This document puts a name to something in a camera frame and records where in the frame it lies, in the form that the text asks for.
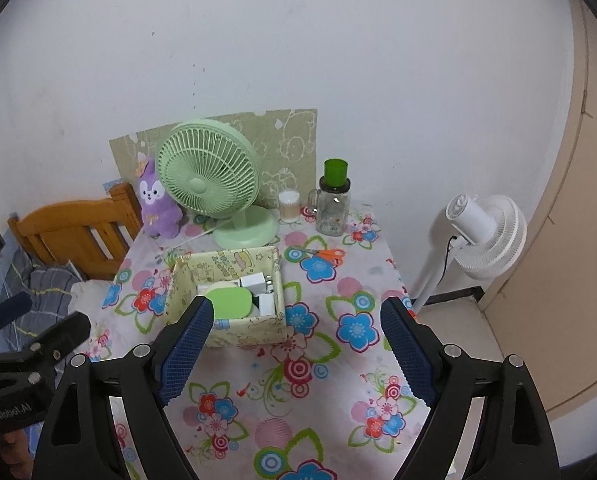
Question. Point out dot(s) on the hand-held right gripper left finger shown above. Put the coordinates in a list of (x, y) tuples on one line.
[(186, 350)]

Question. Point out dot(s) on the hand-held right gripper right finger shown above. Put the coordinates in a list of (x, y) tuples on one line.
[(408, 350)]

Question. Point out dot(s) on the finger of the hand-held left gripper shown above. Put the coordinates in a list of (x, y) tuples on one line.
[(63, 332), (8, 307)]

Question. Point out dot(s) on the printed fabric storage box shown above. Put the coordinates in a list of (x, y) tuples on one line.
[(248, 332)]

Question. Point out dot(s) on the green oval case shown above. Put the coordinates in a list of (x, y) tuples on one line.
[(231, 302)]

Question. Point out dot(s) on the white charger adapter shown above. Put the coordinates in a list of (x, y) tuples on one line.
[(253, 281)]

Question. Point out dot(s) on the person's left hand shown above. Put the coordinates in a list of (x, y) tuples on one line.
[(13, 455)]

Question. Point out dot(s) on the floral tablecloth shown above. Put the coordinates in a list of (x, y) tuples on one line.
[(348, 375)]

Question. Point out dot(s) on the wooden bed headboard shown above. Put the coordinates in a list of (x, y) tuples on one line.
[(68, 235)]

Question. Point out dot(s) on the white floor fan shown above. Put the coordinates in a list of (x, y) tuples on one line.
[(473, 225)]

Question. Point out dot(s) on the purple plush rabbit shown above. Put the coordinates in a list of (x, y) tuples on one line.
[(158, 210)]

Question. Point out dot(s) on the light blue paper sheet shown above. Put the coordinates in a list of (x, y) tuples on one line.
[(113, 186)]

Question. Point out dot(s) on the glass jar with green lid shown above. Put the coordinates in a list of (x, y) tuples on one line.
[(333, 212)]

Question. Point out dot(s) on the green desk fan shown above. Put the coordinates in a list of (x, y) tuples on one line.
[(198, 185)]

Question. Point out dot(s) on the cotton swab container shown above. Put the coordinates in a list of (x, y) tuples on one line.
[(288, 207)]

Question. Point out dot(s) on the beige wooden door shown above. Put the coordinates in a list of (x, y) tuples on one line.
[(568, 235)]

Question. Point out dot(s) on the green printed wall board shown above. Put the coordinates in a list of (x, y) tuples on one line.
[(298, 140)]

